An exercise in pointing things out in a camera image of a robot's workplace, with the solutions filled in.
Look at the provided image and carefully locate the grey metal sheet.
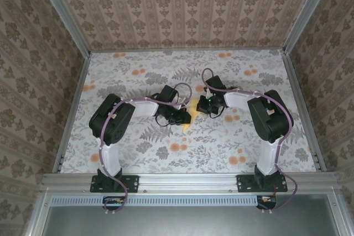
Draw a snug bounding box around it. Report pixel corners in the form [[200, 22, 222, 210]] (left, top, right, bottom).
[[41, 205, 340, 236]]

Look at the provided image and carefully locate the floral table cover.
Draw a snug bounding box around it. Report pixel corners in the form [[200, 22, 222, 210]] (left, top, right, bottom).
[[59, 50, 319, 175]]

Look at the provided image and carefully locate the small black circuit board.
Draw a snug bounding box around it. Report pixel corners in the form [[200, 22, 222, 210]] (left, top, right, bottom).
[[256, 196, 278, 211], [102, 196, 126, 211]]

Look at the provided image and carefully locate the thin aluminium edge rail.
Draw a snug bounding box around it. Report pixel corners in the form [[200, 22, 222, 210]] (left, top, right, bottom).
[[90, 48, 284, 54]]

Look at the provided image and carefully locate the long aluminium mounting rail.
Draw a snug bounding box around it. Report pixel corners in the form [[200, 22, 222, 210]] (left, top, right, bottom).
[[41, 172, 340, 194]]

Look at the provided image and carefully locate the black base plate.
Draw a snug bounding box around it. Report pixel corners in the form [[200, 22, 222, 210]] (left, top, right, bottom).
[[90, 174, 139, 193], [237, 174, 288, 193]]

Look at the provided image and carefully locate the grey slotted cable duct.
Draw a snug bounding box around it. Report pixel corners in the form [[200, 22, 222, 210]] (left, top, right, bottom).
[[51, 195, 261, 207]]

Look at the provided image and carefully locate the aluminium side rail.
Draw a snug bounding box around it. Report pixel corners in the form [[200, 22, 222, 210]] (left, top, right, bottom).
[[280, 49, 329, 172], [52, 52, 92, 173]]

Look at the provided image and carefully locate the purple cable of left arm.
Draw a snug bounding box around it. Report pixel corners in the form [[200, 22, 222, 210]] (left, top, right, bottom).
[[99, 82, 194, 215]]

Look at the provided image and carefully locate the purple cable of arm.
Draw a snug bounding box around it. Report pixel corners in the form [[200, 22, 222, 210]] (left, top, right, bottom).
[[201, 67, 298, 212], [99, 82, 194, 215]]

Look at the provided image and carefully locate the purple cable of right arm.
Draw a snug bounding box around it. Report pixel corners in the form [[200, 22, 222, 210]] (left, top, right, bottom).
[[201, 67, 298, 212]]

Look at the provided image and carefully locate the slanted aluminium post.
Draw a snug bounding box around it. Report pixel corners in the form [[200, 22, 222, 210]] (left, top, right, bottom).
[[32, 0, 92, 56], [282, 0, 337, 54]]

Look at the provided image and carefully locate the aluminium outer frame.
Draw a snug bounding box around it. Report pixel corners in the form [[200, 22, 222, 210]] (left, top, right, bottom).
[[24, 187, 354, 236]]

